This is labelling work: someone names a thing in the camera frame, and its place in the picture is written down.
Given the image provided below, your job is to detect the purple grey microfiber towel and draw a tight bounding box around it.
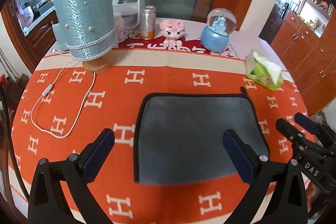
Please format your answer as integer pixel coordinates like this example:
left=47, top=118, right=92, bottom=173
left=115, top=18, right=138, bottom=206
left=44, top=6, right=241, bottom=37
left=133, top=88, right=269, bottom=186

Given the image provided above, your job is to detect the green tissue pack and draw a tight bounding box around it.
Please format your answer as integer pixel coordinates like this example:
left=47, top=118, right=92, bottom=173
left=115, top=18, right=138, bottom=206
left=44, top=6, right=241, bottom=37
left=245, top=50, right=284, bottom=91

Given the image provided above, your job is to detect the orange H-pattern tablecloth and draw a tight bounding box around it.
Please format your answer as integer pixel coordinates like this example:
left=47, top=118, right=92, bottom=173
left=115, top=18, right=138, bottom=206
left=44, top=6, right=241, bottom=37
left=12, top=21, right=308, bottom=223

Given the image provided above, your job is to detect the blue snow globe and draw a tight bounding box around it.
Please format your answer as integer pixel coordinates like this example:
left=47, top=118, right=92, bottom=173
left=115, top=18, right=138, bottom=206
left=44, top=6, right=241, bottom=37
left=200, top=8, right=237, bottom=53

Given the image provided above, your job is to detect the dark wooden entry door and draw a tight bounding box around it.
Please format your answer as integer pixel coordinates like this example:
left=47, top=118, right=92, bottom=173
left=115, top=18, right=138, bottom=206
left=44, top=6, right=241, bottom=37
left=259, top=0, right=293, bottom=44

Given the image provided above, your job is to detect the mint green container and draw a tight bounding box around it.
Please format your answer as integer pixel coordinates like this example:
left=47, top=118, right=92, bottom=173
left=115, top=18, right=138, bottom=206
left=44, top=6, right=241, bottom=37
left=52, top=23, right=69, bottom=52

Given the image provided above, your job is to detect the pink block figure toy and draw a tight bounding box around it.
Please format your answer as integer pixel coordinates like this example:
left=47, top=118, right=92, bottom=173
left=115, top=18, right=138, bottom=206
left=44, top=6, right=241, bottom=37
left=159, top=19, right=185, bottom=48

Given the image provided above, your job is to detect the white pill bottle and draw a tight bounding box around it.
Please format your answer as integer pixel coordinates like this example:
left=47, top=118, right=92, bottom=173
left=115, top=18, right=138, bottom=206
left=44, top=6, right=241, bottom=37
left=114, top=12, right=126, bottom=43

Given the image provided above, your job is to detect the silver orange tin can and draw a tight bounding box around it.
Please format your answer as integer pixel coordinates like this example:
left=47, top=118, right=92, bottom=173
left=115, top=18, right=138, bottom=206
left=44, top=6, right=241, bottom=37
left=140, top=5, right=156, bottom=40

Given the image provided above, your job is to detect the blue table lamp pearl trim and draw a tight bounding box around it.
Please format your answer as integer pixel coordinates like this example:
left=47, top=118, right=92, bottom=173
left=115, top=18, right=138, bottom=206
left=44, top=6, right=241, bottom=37
left=53, top=0, right=117, bottom=75

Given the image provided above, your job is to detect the wooden wall cabinet unit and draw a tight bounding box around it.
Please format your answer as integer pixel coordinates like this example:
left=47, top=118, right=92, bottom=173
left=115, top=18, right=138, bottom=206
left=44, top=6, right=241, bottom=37
left=271, top=0, right=335, bottom=115

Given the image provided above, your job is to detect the white lamp power cable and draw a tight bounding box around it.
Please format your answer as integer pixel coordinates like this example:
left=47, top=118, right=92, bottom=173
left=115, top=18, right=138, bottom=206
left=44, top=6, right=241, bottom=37
left=30, top=49, right=97, bottom=139

